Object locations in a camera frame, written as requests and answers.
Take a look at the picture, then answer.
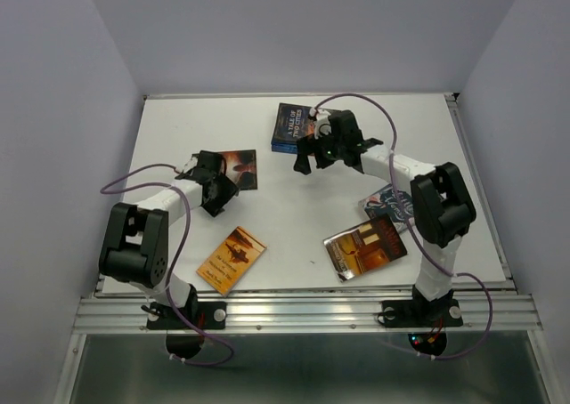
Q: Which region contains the A Tale of Two Cities book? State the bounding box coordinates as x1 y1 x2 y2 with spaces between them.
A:
271 102 314 144

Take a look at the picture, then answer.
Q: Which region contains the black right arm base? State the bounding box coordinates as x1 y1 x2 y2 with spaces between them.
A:
376 287 463 357

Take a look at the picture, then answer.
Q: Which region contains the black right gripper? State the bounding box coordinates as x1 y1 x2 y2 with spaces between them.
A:
291 125 345 175

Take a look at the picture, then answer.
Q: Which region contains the Little Women book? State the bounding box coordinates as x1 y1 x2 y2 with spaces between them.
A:
359 184 415 233

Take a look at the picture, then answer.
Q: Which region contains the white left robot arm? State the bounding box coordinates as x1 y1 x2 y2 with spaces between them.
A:
99 150 239 327

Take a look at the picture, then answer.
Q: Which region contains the Three Days to See book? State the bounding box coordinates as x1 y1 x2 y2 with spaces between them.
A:
221 149 257 190

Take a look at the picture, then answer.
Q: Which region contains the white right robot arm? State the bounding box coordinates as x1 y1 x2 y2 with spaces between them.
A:
294 108 476 324

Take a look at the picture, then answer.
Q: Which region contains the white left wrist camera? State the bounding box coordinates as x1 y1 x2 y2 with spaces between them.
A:
175 153 200 182

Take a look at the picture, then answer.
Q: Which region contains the Animal Farm book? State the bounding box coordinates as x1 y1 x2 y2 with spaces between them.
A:
271 142 297 153

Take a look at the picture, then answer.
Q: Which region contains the Jane Eyre blue book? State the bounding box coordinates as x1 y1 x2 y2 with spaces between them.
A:
271 145 297 154

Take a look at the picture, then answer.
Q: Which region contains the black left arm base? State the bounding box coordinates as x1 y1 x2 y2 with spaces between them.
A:
141 286 234 368

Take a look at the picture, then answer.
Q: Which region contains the orange Huckleberry Finn book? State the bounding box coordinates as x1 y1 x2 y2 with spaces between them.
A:
196 226 267 296

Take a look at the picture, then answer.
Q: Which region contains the brown glossy paperback book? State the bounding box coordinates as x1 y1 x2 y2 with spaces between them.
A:
323 214 408 282

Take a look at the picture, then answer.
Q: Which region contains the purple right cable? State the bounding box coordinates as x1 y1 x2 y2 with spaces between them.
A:
309 93 493 361

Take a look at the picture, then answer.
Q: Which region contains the purple cable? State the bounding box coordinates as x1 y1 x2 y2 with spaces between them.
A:
309 93 493 361
99 163 235 368

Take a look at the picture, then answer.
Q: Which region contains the aluminium mounting rail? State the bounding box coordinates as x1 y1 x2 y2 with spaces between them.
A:
72 287 543 335

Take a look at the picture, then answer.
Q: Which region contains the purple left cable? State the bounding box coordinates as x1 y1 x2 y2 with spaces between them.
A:
99 163 235 368

